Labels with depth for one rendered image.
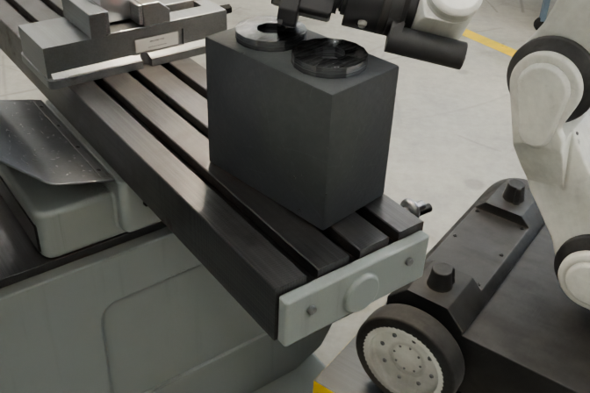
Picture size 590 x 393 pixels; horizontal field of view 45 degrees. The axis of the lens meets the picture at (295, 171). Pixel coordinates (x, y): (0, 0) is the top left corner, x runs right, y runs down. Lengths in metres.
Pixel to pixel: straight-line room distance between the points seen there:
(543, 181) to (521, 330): 0.27
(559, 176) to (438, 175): 1.56
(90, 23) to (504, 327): 0.88
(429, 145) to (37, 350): 2.06
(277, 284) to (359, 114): 0.22
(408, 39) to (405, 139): 2.14
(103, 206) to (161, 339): 0.34
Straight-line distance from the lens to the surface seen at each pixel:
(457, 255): 1.44
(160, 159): 1.02
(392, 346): 1.34
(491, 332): 1.33
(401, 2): 0.87
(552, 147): 1.21
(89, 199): 1.15
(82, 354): 1.32
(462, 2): 0.86
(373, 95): 0.84
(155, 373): 1.45
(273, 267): 0.82
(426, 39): 0.88
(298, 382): 1.68
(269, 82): 0.85
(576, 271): 1.30
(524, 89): 1.18
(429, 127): 3.12
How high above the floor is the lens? 1.47
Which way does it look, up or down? 33 degrees down
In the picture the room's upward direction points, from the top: 2 degrees clockwise
